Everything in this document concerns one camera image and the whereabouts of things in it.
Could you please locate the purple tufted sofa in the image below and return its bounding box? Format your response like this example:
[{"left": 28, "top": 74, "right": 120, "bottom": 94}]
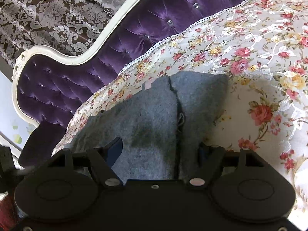
[{"left": 12, "top": 0, "right": 264, "bottom": 169}]

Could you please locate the brown damask curtain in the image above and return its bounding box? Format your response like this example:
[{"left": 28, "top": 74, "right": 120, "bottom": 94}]
[{"left": 0, "top": 0, "right": 160, "bottom": 65}]

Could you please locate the green wall sticker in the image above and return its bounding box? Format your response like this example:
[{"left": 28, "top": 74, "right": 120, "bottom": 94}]
[{"left": 9, "top": 119, "right": 35, "bottom": 146}]

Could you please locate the grey argyle sweater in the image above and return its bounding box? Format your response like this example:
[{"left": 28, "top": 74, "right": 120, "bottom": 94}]
[{"left": 64, "top": 71, "right": 229, "bottom": 183}]

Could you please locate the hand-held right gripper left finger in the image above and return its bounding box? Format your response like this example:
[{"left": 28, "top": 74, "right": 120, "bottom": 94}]
[{"left": 46, "top": 137, "right": 124, "bottom": 190}]

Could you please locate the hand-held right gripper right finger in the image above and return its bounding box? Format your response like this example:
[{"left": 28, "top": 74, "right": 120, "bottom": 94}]
[{"left": 188, "top": 142, "right": 265, "bottom": 188}]

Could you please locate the floral blanket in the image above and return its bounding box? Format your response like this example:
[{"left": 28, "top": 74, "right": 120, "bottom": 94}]
[{"left": 52, "top": 0, "right": 308, "bottom": 222}]

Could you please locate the dark red cloth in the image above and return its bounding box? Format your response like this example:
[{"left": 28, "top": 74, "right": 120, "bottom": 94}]
[{"left": 0, "top": 194, "right": 18, "bottom": 231}]

